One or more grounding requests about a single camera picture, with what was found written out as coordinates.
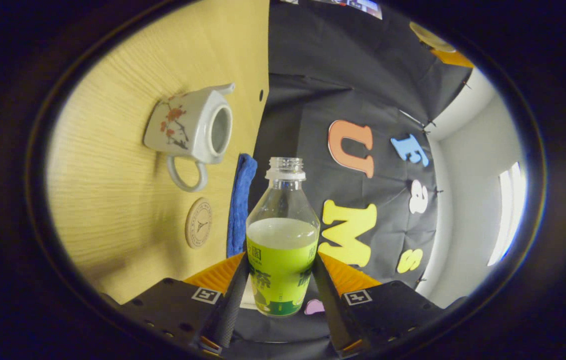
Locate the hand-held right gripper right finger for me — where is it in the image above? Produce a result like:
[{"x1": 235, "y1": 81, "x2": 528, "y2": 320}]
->
[{"x1": 311, "y1": 251, "x2": 446, "y2": 358}]

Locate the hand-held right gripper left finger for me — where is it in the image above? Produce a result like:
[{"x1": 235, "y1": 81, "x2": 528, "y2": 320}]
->
[{"x1": 100, "y1": 251, "x2": 249, "y2": 357}]

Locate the green label water bottle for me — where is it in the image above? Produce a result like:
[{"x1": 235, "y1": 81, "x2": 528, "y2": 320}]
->
[{"x1": 246, "y1": 157, "x2": 321, "y2": 317}]

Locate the round wooden coaster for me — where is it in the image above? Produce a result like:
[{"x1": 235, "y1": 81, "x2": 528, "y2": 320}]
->
[{"x1": 185, "y1": 197, "x2": 213, "y2": 250}]

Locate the computer monitor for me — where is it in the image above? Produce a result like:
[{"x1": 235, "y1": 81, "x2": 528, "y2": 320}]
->
[{"x1": 283, "y1": 0, "x2": 383, "y2": 20}]

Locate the blue towel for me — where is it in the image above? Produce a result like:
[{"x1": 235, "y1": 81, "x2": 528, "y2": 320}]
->
[{"x1": 226, "y1": 153, "x2": 258, "y2": 259}]

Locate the ceiling light panel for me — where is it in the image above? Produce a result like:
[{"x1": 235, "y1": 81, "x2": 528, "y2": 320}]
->
[{"x1": 487, "y1": 161, "x2": 527, "y2": 267}]

